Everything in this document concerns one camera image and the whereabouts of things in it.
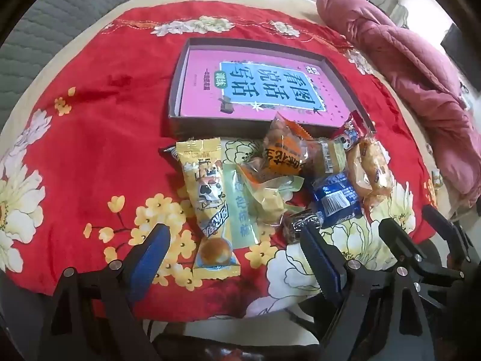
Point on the clear square cake packet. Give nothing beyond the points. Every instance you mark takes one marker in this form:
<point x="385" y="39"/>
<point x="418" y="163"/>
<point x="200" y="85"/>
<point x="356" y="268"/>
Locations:
<point x="327" y="156"/>

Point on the brown chocolate bar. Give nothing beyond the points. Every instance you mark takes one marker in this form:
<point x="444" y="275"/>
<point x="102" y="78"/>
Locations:
<point x="169" y="151"/>

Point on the red floral blanket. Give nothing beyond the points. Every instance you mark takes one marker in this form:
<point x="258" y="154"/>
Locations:
<point x="94" y="120"/>

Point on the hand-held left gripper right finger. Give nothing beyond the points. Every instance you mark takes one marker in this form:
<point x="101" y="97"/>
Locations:
<point x="325" y="267"/>

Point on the orange clear snack packet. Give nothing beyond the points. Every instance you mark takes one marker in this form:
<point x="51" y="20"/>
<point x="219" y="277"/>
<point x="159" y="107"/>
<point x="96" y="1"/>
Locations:
<point x="282" y="146"/>

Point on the grey quilted cushion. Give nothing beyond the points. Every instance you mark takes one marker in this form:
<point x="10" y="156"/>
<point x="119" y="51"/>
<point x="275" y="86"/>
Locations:
<point x="56" y="18"/>

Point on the pink quilt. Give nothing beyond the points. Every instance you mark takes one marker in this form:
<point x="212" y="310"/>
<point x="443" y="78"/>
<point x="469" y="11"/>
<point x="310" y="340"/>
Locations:
<point x="413" y="67"/>

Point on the shallow grey cardboard box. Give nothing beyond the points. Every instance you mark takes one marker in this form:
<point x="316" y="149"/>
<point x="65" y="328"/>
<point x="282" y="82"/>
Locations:
<point x="225" y="128"/>

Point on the black bag on floor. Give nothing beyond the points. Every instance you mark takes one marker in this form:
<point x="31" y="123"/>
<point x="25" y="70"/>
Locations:
<point x="462" y="52"/>

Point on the yellow snack packet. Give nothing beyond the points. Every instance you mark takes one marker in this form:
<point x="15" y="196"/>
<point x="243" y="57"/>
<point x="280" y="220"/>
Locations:
<point x="204" y="188"/>

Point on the pale green snack packet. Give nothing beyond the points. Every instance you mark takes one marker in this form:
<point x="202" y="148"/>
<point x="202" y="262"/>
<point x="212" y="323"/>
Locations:
<point x="244" y="210"/>

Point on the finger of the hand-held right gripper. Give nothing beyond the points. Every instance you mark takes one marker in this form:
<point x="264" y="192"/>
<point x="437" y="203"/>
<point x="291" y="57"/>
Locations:
<point x="398" y="240"/>
<point x="441" y="227"/>

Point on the small brown candy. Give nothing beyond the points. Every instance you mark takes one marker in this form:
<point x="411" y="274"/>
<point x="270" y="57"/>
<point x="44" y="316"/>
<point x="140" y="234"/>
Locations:
<point x="300" y="223"/>

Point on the clear bread packet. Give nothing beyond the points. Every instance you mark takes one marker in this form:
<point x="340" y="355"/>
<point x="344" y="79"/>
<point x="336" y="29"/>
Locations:
<point x="370" y="173"/>

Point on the blue cookie packet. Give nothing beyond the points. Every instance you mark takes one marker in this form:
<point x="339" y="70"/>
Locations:
<point x="334" y="199"/>

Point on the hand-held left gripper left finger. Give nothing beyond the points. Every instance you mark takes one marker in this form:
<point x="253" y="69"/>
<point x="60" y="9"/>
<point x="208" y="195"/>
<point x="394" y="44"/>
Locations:
<point x="150" y="259"/>

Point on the red snack packet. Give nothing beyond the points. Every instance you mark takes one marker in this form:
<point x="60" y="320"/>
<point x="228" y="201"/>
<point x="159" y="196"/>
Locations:
<point x="351" y="135"/>

